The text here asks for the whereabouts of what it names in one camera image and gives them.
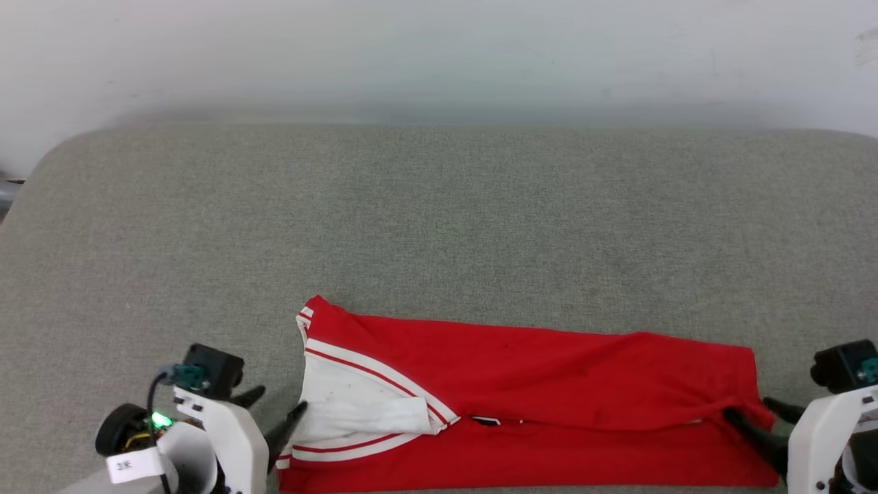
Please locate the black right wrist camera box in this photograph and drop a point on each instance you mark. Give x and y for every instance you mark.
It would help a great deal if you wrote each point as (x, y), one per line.
(840, 367)

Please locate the red and white garment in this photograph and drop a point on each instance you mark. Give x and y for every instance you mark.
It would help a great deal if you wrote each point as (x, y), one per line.
(549, 370)

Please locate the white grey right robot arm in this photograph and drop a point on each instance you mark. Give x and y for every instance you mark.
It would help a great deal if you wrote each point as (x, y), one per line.
(864, 466)

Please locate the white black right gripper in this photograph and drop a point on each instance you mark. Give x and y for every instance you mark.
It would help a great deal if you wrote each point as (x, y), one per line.
(816, 446)

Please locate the white paper label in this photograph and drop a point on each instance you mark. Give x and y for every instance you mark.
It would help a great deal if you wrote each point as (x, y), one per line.
(134, 466)

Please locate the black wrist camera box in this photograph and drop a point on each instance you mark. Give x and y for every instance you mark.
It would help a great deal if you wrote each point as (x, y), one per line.
(840, 367)
(216, 367)

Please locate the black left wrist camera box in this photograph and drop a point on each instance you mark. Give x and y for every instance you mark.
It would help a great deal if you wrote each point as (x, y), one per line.
(216, 367)

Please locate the dark grey fixture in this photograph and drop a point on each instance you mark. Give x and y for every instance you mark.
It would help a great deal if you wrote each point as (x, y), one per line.
(7, 195)

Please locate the grey fabric sofa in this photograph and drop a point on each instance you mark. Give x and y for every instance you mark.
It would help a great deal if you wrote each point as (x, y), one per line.
(439, 219)

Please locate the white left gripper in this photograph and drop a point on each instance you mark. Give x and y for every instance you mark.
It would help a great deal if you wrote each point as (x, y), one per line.
(240, 446)

